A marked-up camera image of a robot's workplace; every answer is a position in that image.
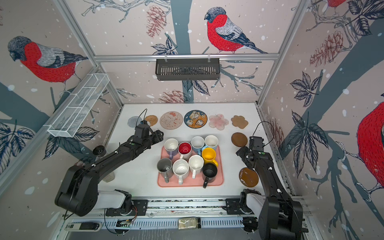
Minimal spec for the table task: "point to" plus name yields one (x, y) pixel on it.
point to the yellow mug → (208, 155)
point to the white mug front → (180, 169)
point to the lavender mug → (171, 145)
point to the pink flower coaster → (218, 121)
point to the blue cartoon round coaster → (195, 119)
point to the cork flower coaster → (239, 121)
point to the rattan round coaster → (152, 119)
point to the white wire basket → (80, 106)
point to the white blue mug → (211, 141)
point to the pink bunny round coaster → (171, 120)
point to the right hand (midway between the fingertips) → (241, 153)
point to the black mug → (209, 172)
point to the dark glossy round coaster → (248, 177)
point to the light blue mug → (197, 142)
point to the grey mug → (164, 166)
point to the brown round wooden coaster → (239, 139)
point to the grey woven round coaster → (133, 121)
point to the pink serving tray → (188, 180)
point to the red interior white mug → (184, 149)
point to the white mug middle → (196, 164)
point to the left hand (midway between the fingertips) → (162, 131)
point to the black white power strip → (84, 226)
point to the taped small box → (189, 223)
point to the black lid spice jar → (100, 150)
